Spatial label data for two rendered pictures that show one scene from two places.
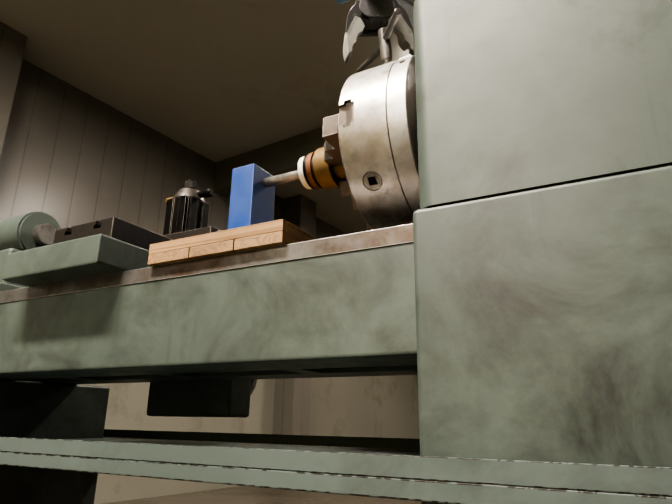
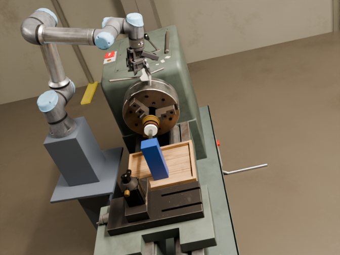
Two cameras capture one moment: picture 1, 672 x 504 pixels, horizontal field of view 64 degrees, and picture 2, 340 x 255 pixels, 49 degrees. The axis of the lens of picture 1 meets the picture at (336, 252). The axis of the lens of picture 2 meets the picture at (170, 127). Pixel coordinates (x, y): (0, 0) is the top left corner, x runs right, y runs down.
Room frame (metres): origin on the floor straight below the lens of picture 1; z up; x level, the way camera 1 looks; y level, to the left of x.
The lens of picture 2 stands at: (1.44, 1.59, 2.20)
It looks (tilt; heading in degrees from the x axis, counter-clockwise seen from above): 36 degrees down; 251
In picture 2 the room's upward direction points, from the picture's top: 19 degrees counter-clockwise
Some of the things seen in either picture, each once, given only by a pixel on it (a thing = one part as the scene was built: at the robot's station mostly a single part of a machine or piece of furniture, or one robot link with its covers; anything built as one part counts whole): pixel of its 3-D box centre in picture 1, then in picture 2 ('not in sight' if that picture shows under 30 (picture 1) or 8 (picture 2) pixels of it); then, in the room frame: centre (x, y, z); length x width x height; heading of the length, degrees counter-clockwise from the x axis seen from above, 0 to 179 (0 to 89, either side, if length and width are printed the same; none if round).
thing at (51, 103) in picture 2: not in sight; (51, 105); (1.36, -0.35, 1.27); 0.13 x 0.12 x 0.14; 47
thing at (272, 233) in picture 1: (270, 268); (161, 167); (1.04, 0.13, 0.89); 0.36 x 0.30 x 0.04; 151
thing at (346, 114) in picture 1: (342, 137); (166, 112); (0.86, -0.01, 1.08); 0.12 x 0.11 x 0.05; 151
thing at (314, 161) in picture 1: (331, 167); (151, 124); (0.97, 0.01, 1.08); 0.09 x 0.09 x 0.09; 61
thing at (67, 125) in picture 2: not in sight; (60, 123); (1.36, -0.34, 1.15); 0.15 x 0.15 x 0.10
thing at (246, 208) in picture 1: (251, 221); (155, 159); (1.07, 0.18, 1.00); 0.08 x 0.06 x 0.23; 151
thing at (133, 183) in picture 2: (189, 197); (127, 182); (1.27, 0.38, 1.14); 0.08 x 0.08 x 0.03
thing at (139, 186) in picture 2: (186, 220); (133, 192); (1.26, 0.38, 1.07); 0.07 x 0.07 x 0.10; 61
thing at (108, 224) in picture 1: (161, 261); (155, 208); (1.21, 0.41, 0.95); 0.43 x 0.18 x 0.04; 151
